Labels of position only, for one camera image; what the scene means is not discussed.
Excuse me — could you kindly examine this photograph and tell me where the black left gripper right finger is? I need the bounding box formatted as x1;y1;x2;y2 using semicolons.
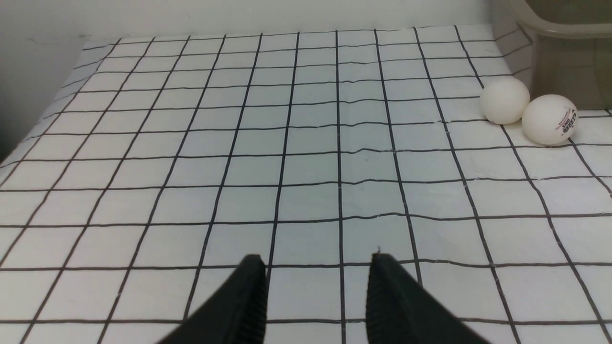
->
366;253;488;344

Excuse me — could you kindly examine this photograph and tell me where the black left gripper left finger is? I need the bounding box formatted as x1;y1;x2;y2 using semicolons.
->
159;254;268;344

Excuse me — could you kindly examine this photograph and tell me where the plain white ball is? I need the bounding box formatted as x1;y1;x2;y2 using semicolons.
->
479;77;531;126

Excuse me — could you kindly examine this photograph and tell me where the white ball red logo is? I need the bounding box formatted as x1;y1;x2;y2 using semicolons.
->
522;95;579;146

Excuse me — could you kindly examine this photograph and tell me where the white black-grid tablecloth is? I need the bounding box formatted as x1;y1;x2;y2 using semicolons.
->
1;25;611;344

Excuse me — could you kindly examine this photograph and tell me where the olive green plastic bin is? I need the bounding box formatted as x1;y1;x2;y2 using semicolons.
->
505;0;612;109

